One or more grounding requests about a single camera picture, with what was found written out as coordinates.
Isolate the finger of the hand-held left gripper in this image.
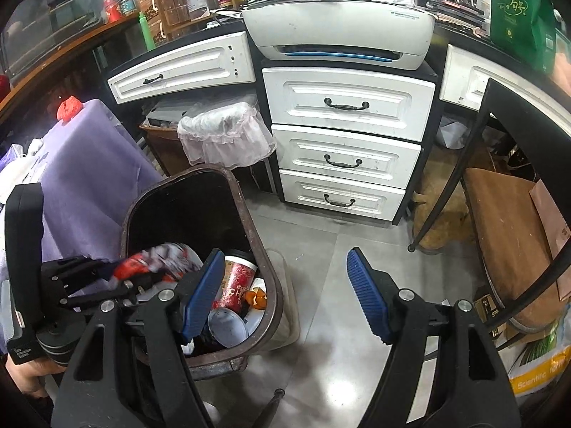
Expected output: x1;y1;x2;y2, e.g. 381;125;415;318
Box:
60;281;155;310
41;255;117;292

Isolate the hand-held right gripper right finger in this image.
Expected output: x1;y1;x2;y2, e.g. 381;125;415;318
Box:
345;248;522;428

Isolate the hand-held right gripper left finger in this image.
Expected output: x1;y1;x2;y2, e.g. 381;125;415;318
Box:
50;249;226;428

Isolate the red paper cup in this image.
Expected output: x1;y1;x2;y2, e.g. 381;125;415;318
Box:
213;255;259;317

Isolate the purple paper bowl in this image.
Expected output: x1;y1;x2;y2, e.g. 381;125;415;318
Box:
207;309;249;349

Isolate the red snack packet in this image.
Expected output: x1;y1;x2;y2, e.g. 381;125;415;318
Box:
111;243;199;286

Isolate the white plastic bag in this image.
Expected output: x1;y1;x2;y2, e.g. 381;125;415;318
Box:
0;143;45;203

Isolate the dark brown trash bin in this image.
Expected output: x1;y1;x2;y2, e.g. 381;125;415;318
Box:
120;165;287;382

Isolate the knitted yarn ball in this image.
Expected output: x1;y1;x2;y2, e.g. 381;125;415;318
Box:
57;96;83;122

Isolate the person's left hand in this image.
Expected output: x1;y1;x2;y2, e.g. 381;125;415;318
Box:
4;356;61;399

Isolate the purple floral tablecloth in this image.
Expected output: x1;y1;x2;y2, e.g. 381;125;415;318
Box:
0;98;163;344

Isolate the white green printed sack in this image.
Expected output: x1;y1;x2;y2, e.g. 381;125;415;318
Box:
506;321;571;397

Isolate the wooden counter shelf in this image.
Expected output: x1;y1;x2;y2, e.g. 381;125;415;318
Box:
0;11;143;112

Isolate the pink paper bag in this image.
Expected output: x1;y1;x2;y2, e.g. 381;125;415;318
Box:
529;178;571;277

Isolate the black framed glass case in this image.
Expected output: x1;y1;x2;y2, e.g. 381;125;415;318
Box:
0;0;105;87

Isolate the long white drawer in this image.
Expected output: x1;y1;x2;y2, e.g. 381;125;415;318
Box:
107;31;257;105

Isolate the green bottle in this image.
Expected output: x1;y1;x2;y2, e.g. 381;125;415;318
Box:
138;11;157;51

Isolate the white printer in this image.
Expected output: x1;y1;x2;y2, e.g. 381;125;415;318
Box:
242;0;437;71

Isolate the green tote bag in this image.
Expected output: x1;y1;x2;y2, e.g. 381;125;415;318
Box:
488;0;558;74

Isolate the white drawer black handle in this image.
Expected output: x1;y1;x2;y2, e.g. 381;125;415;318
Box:
279;168;406;221
439;45;571;141
262;67;435;142
271;124;422;189

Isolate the black frame wooden chair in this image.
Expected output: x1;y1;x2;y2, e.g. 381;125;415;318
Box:
408;78;571;353

